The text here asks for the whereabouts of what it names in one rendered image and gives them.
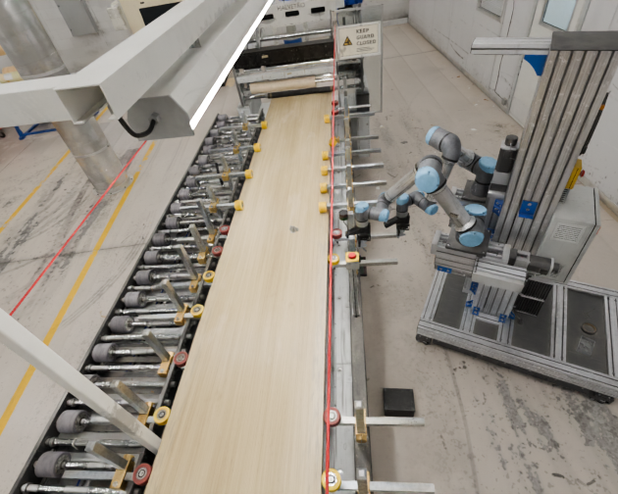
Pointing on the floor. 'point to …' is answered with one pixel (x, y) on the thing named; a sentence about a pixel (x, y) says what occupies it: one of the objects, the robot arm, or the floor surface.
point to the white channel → (78, 111)
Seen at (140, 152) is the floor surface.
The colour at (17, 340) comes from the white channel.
